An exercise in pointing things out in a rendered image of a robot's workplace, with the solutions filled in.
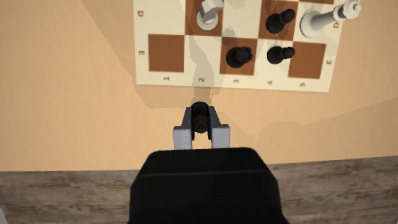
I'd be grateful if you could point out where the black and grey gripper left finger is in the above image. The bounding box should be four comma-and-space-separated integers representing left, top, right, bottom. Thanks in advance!
173, 107, 195, 150

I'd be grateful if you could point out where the brown and cream chessboard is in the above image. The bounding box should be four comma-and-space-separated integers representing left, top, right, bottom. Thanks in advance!
133, 0, 347, 92

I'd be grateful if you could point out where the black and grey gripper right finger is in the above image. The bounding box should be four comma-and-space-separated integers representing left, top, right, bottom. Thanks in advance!
206, 106, 230, 148

